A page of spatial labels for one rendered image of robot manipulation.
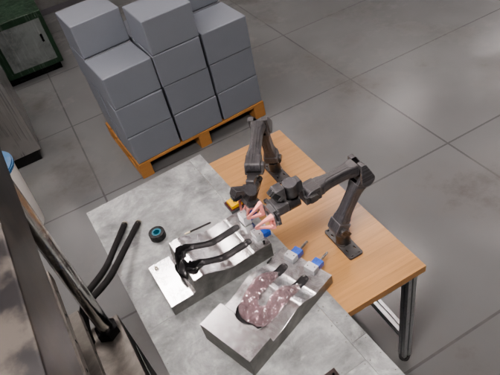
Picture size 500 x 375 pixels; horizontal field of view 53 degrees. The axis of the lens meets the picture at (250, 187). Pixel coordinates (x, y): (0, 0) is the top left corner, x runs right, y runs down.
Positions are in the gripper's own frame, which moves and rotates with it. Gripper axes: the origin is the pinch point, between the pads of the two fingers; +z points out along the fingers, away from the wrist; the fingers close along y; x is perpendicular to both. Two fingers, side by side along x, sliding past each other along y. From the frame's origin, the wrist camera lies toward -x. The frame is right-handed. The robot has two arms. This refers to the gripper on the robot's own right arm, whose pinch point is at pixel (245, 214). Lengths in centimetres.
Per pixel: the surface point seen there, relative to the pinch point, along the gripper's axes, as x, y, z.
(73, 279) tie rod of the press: -78, 7, 15
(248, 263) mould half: -5.4, 17.4, 13.8
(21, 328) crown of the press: -117, 94, -56
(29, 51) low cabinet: 9, -430, 65
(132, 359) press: -55, 21, 49
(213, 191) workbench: 7.6, -37.9, 11.2
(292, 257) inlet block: 5.9, 29.9, 2.9
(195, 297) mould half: -28.5, 16.5, 27.6
